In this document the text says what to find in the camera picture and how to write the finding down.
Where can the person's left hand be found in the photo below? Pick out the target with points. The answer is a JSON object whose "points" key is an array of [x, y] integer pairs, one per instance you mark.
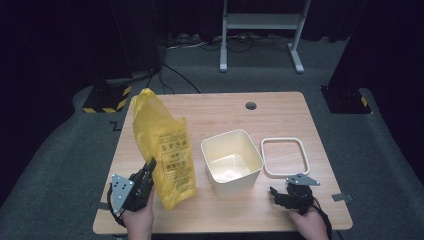
{"points": [[140, 225]]}

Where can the white metal stand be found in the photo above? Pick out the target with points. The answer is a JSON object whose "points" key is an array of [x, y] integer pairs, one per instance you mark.
{"points": [[260, 20]]}

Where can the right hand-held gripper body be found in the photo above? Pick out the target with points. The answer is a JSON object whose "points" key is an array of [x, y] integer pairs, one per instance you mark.
{"points": [[298, 196]]}

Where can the yellow plastic bag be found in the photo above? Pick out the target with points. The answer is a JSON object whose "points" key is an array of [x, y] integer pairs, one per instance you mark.
{"points": [[160, 140]]}

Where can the person's right hand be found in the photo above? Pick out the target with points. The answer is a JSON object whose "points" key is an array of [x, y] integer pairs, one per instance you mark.
{"points": [[311, 225]]}

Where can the black yellow striped base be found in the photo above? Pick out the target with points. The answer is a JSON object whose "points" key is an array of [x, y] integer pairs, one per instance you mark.
{"points": [[103, 100], [343, 100]]}

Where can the cream plastic bin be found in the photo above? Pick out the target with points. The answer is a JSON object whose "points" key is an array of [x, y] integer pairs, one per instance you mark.
{"points": [[233, 148]]}

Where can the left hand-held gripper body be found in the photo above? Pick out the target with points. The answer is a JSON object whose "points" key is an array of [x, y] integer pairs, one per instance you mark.
{"points": [[138, 193]]}

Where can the black upright panel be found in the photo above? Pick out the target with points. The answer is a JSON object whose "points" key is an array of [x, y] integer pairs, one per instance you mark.
{"points": [[140, 40]]}

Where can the grey tape strip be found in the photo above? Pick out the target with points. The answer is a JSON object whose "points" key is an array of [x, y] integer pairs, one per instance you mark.
{"points": [[342, 197], [100, 205]]}

